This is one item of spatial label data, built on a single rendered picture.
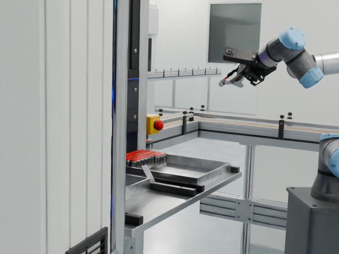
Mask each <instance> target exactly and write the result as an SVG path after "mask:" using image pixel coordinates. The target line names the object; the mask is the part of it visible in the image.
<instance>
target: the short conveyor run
mask: <svg viewBox="0 0 339 254"><path fill-rule="evenodd" d="M159 112H160V113H159V115H160V120H162V121H163V124H164V125H163V129H162V130H160V131H159V133H156V134H152V135H146V139H148V140H152V143H153V146H152V149H156V150H161V149H164V148H168V147H171V146H174V145H177V144H180V143H184V142H187V141H190V140H193V139H196V138H198V121H197V120H196V121H187V118H191V117H193V114H192V113H190V114H187V111H183V114H184V115H182V112H180V113H175V114H170V115H165V116H162V113H161V112H163V109H162V108H160V109H159Z"/></svg>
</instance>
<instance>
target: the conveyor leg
mask: <svg viewBox="0 0 339 254"><path fill-rule="evenodd" d="M239 145H245V164H244V183H243V199H246V200H251V199H253V181H254V163H255V147H256V146H258V145H254V144H246V143H239ZM250 235H251V224H249V223H244V222H241V240H240V254H249V253H250Z"/></svg>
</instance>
